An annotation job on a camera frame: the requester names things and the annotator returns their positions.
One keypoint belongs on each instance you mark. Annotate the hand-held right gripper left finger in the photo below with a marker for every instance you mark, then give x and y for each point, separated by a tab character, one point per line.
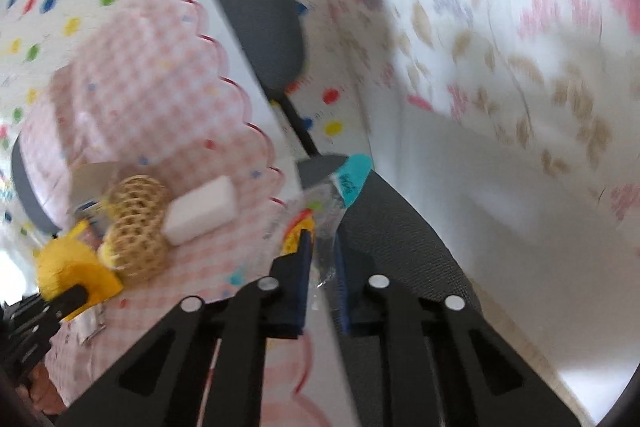
299	287

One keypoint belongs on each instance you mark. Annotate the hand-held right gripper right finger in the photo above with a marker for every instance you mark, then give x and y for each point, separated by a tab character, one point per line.
342	302

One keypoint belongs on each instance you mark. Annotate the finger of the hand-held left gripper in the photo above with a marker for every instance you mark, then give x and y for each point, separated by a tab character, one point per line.
67	302

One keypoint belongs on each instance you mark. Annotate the yellow plush toy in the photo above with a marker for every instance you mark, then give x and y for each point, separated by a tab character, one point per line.
65	264

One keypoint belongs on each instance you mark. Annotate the clear plastic wrapper teal end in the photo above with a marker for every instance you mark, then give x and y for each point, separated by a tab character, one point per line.
350	179

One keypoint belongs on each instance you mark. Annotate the small white plastic wrapper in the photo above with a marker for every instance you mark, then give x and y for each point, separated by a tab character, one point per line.
90	327

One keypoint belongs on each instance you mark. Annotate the torn paper carton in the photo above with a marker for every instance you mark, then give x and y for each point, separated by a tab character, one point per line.
87	182

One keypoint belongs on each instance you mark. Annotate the white foam block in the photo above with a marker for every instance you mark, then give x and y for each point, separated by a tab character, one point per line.
200	209

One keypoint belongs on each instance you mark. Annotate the pink checked tablecloth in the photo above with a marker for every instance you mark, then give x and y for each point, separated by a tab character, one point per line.
150	72

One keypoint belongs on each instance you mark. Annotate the floral backdrop cloth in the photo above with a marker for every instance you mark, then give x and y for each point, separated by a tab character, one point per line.
500	32

